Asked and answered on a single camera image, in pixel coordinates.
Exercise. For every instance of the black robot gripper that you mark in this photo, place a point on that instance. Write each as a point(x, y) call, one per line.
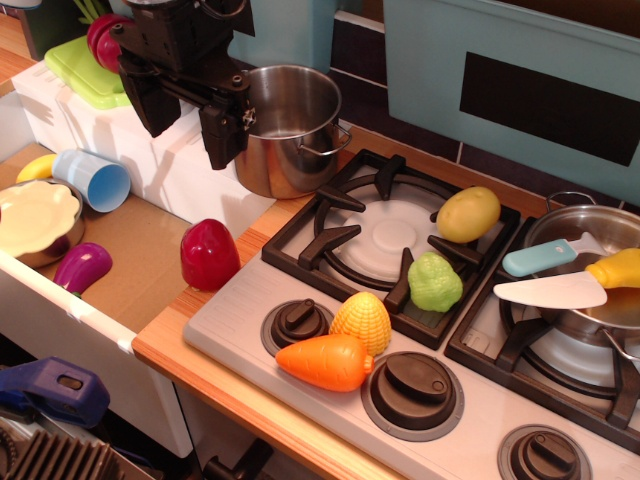
point(179, 50)

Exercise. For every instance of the tall stainless steel pot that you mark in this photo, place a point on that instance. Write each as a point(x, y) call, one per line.
point(293, 145)

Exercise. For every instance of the yellow toy sweet potato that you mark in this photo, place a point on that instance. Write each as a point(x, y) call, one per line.
point(468, 215)

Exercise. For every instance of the light blue plastic cup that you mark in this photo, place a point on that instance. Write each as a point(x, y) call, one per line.
point(104, 185)

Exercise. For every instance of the magenta toy onion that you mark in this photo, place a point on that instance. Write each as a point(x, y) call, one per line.
point(103, 47)

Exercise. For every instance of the green plastic cutting board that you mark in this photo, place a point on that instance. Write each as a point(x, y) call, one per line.
point(76, 66)

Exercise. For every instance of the red toy pepper half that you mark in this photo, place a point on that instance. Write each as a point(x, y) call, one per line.
point(208, 254)

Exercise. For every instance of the white sink basin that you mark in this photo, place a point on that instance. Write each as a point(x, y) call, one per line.
point(172, 186)

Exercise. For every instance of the yellow toy lemon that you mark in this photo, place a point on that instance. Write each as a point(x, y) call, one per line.
point(39, 168)

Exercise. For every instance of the purple toy eggplant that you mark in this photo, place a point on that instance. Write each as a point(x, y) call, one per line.
point(83, 266)

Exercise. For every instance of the cream flower-shaped plate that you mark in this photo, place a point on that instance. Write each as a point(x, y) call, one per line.
point(9, 220)

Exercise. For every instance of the small steel bowl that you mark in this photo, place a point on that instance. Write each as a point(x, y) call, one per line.
point(51, 221)

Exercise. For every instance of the black left burner grate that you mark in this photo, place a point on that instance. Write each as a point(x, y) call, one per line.
point(364, 228)

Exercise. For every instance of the black burner grate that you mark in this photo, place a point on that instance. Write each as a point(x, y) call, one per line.
point(513, 346)
point(364, 228)

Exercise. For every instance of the black left stove knob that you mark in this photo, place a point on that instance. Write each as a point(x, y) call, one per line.
point(294, 321)

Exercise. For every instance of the black stove knob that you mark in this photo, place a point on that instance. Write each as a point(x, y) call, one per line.
point(413, 397)
point(542, 452)
point(294, 321)

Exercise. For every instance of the yellow toy corn half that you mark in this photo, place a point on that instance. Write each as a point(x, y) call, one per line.
point(364, 316)

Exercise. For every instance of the grey toy stove top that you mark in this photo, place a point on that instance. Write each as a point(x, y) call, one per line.
point(228, 329)

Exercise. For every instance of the orange toy carrot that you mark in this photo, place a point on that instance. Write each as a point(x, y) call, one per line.
point(334, 362)

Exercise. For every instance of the green toy lettuce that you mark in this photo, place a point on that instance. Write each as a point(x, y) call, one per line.
point(434, 285)

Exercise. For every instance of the blue clamp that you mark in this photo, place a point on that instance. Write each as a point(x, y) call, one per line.
point(55, 388)

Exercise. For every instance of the black middle stove knob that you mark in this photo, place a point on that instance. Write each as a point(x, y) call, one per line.
point(413, 397)

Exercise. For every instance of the shallow steel pan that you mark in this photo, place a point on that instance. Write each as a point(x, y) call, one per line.
point(587, 257)

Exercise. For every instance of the black right stove knob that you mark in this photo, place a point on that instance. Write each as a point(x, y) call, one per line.
point(542, 452)

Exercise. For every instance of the black right burner grate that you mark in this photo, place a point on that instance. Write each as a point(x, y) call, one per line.
point(513, 346)

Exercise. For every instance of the white knife blue handle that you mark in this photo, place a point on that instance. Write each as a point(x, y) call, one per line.
point(549, 255)

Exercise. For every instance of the white knife yellow handle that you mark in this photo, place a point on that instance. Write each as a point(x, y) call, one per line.
point(585, 289)

